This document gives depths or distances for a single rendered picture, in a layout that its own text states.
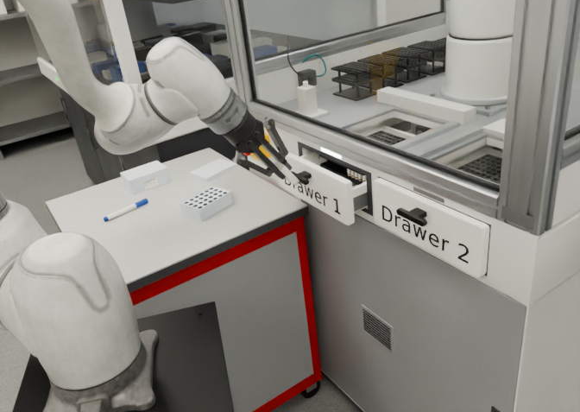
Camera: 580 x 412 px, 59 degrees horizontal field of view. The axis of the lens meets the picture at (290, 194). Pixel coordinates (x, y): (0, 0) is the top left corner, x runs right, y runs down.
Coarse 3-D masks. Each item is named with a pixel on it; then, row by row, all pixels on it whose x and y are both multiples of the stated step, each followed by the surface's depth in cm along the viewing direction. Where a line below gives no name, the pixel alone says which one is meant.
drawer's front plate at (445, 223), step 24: (384, 192) 111; (408, 192) 106; (384, 216) 114; (432, 216) 101; (456, 216) 96; (432, 240) 103; (456, 240) 98; (480, 240) 92; (456, 264) 100; (480, 264) 95
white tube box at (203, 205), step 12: (204, 192) 147; (216, 192) 146; (228, 192) 146; (180, 204) 142; (192, 204) 142; (204, 204) 141; (216, 204) 142; (228, 204) 146; (192, 216) 141; (204, 216) 139
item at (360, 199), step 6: (300, 156) 137; (306, 156) 137; (312, 156) 138; (318, 156) 140; (312, 162) 139; (318, 162) 140; (354, 186) 131; (360, 186) 118; (366, 186) 119; (354, 192) 117; (360, 192) 118; (366, 192) 120; (354, 198) 118; (360, 198) 119; (366, 198) 120; (354, 204) 118; (360, 204) 119; (366, 204) 121; (354, 210) 119
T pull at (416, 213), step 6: (396, 210) 104; (402, 210) 103; (414, 210) 102; (420, 210) 102; (402, 216) 103; (408, 216) 101; (414, 216) 100; (420, 216) 101; (414, 222) 100; (420, 222) 99; (426, 222) 99
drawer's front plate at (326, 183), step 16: (288, 160) 130; (304, 160) 126; (320, 176) 120; (336, 176) 116; (304, 192) 129; (320, 192) 123; (336, 192) 117; (352, 192) 114; (320, 208) 125; (336, 208) 119; (352, 208) 116
